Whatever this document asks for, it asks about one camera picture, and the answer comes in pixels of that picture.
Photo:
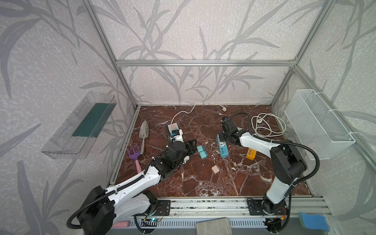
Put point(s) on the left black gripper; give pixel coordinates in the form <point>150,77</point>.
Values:
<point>189,147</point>

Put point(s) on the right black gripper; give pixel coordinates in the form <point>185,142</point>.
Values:
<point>221,137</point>

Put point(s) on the blue power strip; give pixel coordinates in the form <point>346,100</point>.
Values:
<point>223,149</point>

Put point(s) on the orange power strip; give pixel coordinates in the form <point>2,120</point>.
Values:
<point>251,154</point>

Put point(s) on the white multicolour power strip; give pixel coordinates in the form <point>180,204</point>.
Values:
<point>174,133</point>

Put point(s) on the teal plug cube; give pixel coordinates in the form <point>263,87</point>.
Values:
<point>203,154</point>
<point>200,149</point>

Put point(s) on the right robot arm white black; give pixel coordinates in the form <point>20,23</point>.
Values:
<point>288,164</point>

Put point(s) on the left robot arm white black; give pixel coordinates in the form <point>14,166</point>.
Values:
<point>104,208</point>

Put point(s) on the purple pink hand rake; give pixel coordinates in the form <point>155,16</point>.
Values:
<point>134,153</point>

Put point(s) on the metal garden trowel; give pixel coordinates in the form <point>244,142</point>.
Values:
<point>143,134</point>

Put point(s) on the purple pink brush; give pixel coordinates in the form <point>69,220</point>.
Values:
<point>122,224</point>

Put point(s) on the grey sponge block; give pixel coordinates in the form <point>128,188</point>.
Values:
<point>220,226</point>

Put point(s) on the blue sponge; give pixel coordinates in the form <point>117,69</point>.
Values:
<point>313,222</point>

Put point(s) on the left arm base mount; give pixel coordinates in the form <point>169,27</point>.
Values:
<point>159,208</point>

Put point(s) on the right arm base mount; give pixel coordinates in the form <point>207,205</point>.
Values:
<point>266,207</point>

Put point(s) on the white wire mesh basket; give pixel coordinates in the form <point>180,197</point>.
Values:
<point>316,125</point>

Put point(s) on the clear plastic wall tray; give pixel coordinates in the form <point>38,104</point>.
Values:
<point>77,135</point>

